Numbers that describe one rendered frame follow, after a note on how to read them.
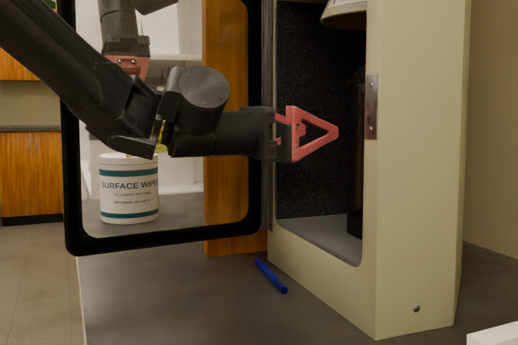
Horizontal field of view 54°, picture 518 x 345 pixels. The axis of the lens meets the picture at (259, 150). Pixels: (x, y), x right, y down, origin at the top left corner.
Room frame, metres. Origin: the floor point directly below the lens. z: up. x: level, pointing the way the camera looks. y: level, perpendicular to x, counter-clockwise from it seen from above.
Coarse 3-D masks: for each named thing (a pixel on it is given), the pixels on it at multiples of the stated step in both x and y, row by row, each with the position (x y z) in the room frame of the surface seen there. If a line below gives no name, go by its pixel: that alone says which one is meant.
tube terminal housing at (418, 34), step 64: (320, 0) 0.83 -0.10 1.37; (384, 0) 0.55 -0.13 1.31; (448, 0) 0.58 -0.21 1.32; (384, 64) 0.55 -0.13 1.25; (448, 64) 0.58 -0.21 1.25; (384, 128) 0.55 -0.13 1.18; (448, 128) 0.58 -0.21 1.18; (384, 192) 0.55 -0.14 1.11; (448, 192) 0.58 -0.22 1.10; (320, 256) 0.67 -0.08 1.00; (384, 256) 0.55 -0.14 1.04; (448, 256) 0.58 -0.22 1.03; (384, 320) 0.55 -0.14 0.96; (448, 320) 0.58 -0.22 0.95
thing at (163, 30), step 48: (96, 0) 0.71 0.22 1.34; (144, 0) 0.74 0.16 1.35; (192, 0) 0.78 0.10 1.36; (96, 48) 0.71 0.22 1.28; (144, 48) 0.74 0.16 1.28; (192, 48) 0.78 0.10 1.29; (240, 48) 0.81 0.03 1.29; (240, 96) 0.81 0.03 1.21; (96, 144) 0.71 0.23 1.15; (96, 192) 0.71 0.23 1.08; (144, 192) 0.74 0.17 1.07; (192, 192) 0.77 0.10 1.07; (240, 192) 0.81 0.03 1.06
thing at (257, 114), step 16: (224, 112) 0.64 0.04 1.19; (240, 112) 0.64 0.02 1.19; (256, 112) 0.64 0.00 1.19; (272, 112) 0.62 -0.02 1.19; (224, 128) 0.62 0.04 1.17; (240, 128) 0.63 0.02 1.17; (256, 128) 0.63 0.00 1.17; (224, 144) 0.62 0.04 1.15; (240, 144) 0.63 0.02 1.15; (256, 144) 0.64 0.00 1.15
